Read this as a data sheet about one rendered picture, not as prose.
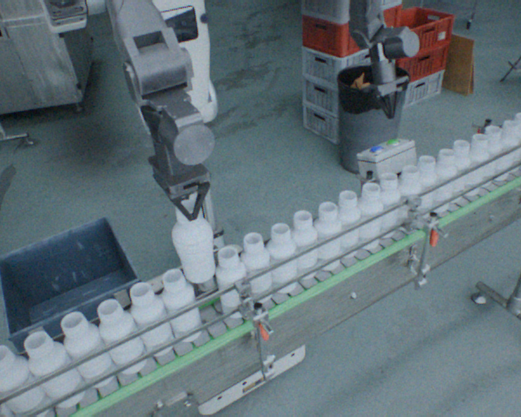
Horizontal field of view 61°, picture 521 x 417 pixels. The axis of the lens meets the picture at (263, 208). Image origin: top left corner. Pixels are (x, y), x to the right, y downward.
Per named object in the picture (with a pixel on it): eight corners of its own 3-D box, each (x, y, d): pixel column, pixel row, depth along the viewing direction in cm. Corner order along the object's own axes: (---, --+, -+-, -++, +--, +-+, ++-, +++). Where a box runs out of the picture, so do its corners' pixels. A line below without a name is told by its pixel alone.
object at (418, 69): (396, 89, 357) (399, 62, 343) (360, 75, 384) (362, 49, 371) (445, 69, 381) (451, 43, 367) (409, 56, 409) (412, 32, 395)
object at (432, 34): (399, 62, 343) (403, 32, 329) (362, 49, 371) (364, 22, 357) (451, 43, 368) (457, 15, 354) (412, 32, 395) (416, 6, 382)
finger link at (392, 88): (406, 115, 117) (401, 80, 114) (386, 124, 114) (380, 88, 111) (389, 115, 123) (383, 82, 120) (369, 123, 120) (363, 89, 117)
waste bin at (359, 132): (362, 188, 292) (369, 97, 253) (320, 159, 323) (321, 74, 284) (412, 165, 309) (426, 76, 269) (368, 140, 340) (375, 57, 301)
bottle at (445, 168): (428, 197, 120) (438, 143, 109) (451, 204, 117) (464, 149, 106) (419, 208, 116) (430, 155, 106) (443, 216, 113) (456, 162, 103)
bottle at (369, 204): (377, 253, 105) (384, 196, 94) (352, 248, 106) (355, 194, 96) (379, 235, 109) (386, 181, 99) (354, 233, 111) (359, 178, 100)
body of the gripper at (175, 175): (172, 197, 65) (161, 155, 61) (148, 167, 72) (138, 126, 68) (212, 182, 68) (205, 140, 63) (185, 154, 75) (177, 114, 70)
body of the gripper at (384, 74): (409, 82, 115) (405, 53, 113) (379, 93, 112) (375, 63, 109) (392, 83, 121) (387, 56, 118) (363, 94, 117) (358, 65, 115)
